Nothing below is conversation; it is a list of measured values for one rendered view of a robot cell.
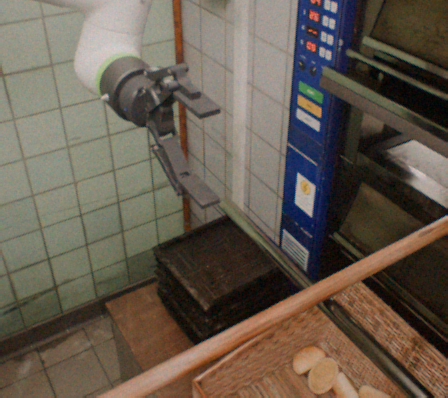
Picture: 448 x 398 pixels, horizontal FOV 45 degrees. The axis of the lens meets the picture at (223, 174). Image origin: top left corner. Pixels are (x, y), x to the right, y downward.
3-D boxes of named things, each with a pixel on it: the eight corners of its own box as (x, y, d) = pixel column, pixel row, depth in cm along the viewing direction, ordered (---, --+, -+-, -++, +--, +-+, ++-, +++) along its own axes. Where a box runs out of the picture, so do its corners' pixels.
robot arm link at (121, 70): (98, 116, 87) (90, 63, 82) (162, 99, 92) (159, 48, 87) (112, 132, 83) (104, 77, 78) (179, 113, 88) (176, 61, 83)
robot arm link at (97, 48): (118, 85, 102) (61, 81, 96) (130, 20, 97) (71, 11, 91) (149, 115, 93) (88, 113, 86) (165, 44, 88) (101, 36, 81)
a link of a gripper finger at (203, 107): (193, 91, 70) (193, 86, 70) (221, 113, 65) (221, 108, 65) (172, 97, 69) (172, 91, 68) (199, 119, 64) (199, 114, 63)
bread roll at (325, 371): (344, 365, 138) (344, 368, 143) (321, 350, 141) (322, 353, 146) (324, 399, 136) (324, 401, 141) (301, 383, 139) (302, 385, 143)
